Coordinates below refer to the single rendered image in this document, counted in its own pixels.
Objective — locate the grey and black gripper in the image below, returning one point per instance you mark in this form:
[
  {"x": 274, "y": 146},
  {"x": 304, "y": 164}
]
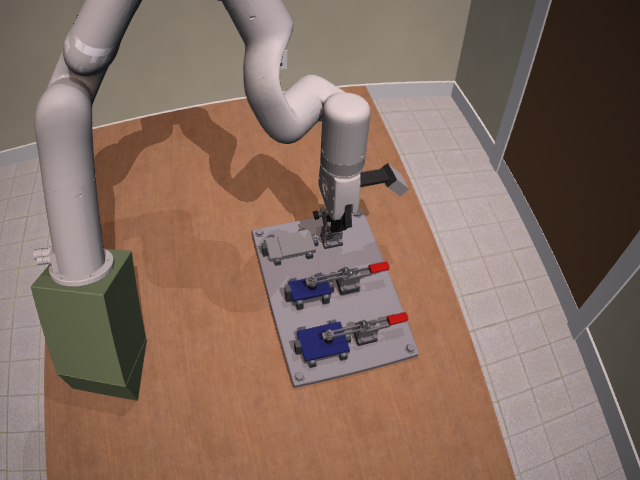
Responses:
[{"x": 341, "y": 195}]

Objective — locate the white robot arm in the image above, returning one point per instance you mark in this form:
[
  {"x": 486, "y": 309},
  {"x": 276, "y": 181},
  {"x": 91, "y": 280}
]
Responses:
[{"x": 63, "y": 123}]

